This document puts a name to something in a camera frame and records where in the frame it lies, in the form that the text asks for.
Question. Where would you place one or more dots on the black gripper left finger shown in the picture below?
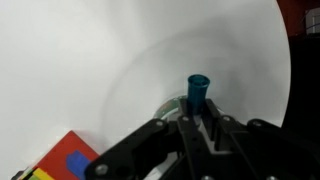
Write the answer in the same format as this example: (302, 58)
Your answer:
(150, 150)

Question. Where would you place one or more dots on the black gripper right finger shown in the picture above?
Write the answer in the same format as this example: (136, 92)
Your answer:
(266, 150)

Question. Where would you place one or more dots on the teal and white marker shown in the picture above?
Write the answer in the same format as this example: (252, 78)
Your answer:
(198, 90)

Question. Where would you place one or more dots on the red box with blue label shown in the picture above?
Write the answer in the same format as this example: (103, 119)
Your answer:
(60, 156)

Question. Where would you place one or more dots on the orange ribbed object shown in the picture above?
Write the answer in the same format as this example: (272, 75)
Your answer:
(293, 16)

